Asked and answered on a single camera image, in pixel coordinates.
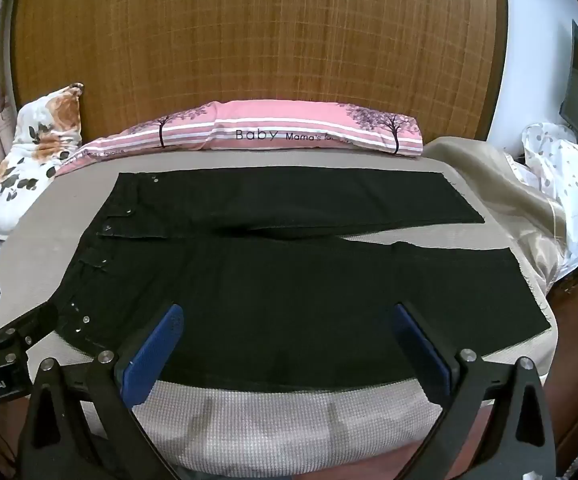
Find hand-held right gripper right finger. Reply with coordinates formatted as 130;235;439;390
391;301;570;480

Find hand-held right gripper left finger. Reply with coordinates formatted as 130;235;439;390
16;302;205;480

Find black pants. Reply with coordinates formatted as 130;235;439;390
56;170;552;396

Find white floral pillow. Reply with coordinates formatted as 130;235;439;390
0;82;87;241

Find beige blanket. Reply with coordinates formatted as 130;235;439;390
421;135;578;301

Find white spotted cloth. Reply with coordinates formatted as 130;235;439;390
519;122;578;281

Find pink striped pillow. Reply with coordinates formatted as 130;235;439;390
56;100;425;176

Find wooden headboard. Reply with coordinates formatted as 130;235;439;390
11;0;507;153

